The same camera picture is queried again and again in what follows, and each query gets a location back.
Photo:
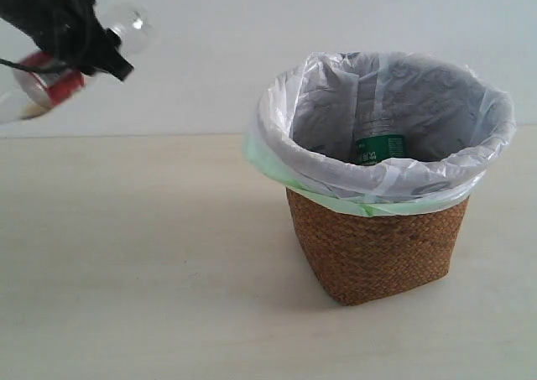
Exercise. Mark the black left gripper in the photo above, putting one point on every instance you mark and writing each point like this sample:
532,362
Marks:
69,31

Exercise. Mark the clear bottle red label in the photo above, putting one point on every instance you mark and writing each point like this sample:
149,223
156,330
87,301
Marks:
26,95

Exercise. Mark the clear bottle green label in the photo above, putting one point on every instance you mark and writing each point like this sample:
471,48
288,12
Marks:
377,138

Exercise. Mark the white plastic bin liner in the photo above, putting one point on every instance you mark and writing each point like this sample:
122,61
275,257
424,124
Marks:
454,123

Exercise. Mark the woven brown wicker basket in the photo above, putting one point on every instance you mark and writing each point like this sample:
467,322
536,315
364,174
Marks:
360,259

